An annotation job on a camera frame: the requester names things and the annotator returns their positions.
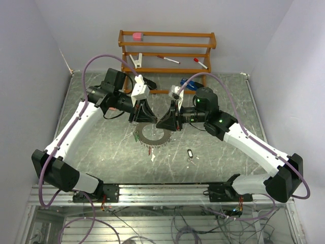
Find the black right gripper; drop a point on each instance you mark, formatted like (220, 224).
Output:
(172, 120)

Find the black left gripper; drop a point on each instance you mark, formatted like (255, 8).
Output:
(144, 114)

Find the round metal keyring disc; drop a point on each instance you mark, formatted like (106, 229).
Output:
(163, 140)

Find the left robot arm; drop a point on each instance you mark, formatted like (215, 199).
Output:
(52, 164)

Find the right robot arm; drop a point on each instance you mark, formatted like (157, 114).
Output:
(282, 172)

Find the red key tag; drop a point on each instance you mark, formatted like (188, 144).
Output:
(150, 151)

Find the black object on rack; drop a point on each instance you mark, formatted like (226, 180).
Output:
(151, 85)

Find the black key tag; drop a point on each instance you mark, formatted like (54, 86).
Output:
(190, 153)

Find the blue stapler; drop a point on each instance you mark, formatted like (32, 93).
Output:
(192, 85)

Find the white plastic clamp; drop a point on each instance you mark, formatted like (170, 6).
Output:
(137, 62)

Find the wooden shelf rack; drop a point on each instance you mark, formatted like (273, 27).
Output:
(183, 47)

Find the red white marker pen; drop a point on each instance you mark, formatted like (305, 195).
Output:
(168, 59)

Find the red capped white marker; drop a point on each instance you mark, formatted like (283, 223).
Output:
(200, 63)

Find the pink eraser block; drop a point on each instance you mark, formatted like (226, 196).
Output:
(137, 36)

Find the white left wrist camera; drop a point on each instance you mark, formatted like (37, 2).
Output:
(140, 90)

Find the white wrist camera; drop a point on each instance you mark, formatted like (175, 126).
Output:
(177, 94)
(140, 90)

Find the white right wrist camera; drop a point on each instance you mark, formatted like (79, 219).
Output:
(177, 94)

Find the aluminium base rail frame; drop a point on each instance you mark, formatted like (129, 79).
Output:
(145, 195)

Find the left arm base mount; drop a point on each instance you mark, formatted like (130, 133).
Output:
(107, 193)

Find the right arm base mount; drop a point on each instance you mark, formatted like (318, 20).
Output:
(222, 191)

